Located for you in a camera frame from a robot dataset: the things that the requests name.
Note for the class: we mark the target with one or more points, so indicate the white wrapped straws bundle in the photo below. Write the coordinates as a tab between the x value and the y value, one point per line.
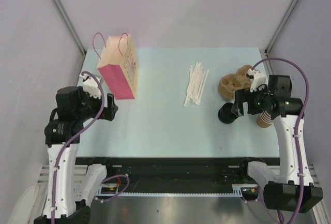
197	82

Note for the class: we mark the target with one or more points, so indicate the black cup lid stack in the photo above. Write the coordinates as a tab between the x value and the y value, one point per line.
226	115

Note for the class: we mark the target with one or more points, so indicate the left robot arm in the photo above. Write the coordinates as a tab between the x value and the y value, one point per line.
74	107

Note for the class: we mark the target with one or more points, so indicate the right aluminium frame post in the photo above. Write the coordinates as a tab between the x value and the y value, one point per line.
280	27

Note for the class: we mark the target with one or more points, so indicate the brown pulp cup carrier stack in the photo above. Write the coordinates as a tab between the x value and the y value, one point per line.
234	81

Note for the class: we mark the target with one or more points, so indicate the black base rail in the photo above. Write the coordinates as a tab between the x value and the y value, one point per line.
177	175

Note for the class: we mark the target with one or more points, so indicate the aluminium frame post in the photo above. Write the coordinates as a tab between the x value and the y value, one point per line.
69	26
280	27

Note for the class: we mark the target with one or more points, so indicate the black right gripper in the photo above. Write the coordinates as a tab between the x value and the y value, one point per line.
242	95

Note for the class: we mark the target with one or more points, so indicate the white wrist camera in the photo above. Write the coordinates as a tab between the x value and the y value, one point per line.
257	78
90	84

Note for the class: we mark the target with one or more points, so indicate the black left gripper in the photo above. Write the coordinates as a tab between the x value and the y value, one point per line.
108	112

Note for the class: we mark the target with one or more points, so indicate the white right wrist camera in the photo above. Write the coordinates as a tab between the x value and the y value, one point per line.
257	78

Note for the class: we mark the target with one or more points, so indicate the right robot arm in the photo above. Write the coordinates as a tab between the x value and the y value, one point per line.
292	189

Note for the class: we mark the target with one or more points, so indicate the pink paper gift bag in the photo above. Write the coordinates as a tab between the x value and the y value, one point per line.
118	66

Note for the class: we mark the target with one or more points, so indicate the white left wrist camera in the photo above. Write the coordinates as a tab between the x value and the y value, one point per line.
90	84

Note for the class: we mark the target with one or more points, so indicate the left aluminium frame post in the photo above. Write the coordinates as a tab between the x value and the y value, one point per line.
69	26

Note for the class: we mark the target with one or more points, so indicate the brown paper cup stack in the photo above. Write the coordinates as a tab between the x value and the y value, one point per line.
264	120

